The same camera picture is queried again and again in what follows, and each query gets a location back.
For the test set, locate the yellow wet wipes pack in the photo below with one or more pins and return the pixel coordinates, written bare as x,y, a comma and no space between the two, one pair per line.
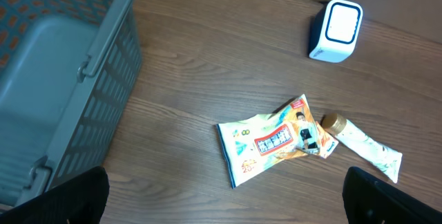
253,145

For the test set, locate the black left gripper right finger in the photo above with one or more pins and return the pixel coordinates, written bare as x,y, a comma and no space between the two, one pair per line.
368,199

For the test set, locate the white tube gold cap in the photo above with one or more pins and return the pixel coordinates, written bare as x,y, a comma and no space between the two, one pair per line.
384,158

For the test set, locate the small orange snack packet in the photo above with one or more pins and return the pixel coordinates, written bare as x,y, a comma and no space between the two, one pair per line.
327,143

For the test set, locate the grey plastic mesh basket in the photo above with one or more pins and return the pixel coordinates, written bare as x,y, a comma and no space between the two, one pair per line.
67,70

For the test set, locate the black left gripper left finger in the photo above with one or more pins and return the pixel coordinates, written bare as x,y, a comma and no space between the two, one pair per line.
81,200

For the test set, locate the white barcode scanner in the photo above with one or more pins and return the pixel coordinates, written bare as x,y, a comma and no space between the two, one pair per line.
335,30

